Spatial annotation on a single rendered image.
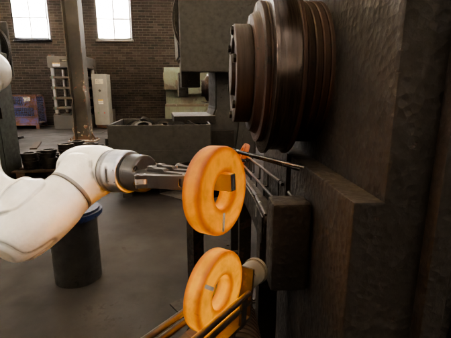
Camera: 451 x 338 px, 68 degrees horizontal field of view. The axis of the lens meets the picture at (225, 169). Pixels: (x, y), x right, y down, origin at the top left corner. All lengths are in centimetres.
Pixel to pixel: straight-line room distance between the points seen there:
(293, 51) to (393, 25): 26
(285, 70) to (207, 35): 285
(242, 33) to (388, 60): 42
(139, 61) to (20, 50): 353
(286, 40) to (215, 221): 48
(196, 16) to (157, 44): 760
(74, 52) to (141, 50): 361
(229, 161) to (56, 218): 34
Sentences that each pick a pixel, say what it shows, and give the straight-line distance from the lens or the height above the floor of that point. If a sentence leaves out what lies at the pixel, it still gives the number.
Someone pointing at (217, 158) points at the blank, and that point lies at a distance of 55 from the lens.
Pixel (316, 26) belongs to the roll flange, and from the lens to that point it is 93.
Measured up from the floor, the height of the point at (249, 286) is 68.
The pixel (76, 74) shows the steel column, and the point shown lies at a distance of 802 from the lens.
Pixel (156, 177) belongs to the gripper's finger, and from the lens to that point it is 60.
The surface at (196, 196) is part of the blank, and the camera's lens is 52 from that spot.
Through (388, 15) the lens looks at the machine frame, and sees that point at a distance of 70.
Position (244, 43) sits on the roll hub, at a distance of 93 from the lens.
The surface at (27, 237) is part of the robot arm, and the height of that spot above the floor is 82.
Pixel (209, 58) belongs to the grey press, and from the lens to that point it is 364.
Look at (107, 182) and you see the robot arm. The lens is 71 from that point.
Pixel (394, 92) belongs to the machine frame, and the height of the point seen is 106.
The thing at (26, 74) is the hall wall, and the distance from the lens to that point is 1234.
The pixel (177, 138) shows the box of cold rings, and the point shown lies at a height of 60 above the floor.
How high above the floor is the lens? 107
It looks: 13 degrees down
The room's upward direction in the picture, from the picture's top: straight up
